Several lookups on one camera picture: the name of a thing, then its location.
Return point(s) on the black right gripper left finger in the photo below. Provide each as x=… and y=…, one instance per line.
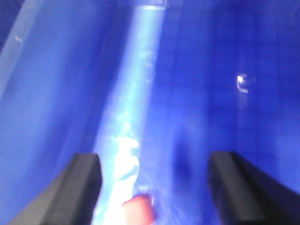
x=70, y=199

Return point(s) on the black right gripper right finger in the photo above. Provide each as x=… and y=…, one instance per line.
x=245, y=195

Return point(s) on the red cube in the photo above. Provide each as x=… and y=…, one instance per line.
x=139, y=211

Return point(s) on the front blue plastic crate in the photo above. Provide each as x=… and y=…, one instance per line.
x=153, y=87

